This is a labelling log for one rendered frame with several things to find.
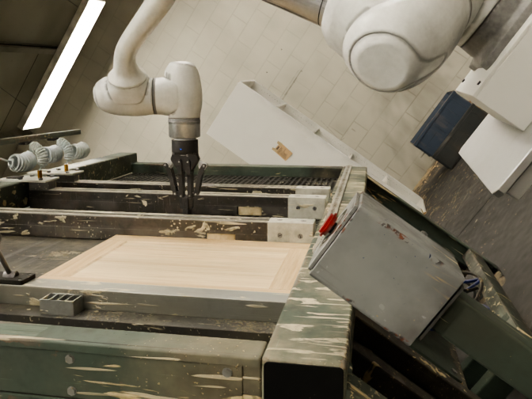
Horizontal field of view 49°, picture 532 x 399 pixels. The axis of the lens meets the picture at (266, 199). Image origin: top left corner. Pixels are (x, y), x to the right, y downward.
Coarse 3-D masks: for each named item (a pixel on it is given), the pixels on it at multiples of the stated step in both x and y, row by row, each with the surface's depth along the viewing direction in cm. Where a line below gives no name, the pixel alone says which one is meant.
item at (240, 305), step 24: (0, 288) 117; (24, 288) 116; (48, 288) 115; (72, 288) 114; (96, 288) 114; (120, 288) 114; (144, 288) 114; (168, 288) 114; (192, 288) 114; (144, 312) 112; (168, 312) 111; (192, 312) 110; (216, 312) 109; (240, 312) 108; (264, 312) 107
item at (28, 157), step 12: (60, 132) 236; (72, 132) 245; (0, 144) 198; (72, 144) 235; (84, 144) 241; (12, 156) 198; (24, 156) 199; (48, 156) 223; (60, 156) 222; (84, 156) 240; (12, 168) 199; (24, 168) 199
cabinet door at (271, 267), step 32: (96, 256) 143; (128, 256) 144; (160, 256) 144; (192, 256) 144; (224, 256) 144; (256, 256) 144; (288, 256) 143; (224, 288) 120; (256, 288) 120; (288, 288) 120
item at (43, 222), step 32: (0, 224) 172; (32, 224) 170; (64, 224) 168; (96, 224) 167; (128, 224) 165; (160, 224) 163; (192, 224) 161; (224, 224) 160; (256, 224) 158; (288, 224) 156
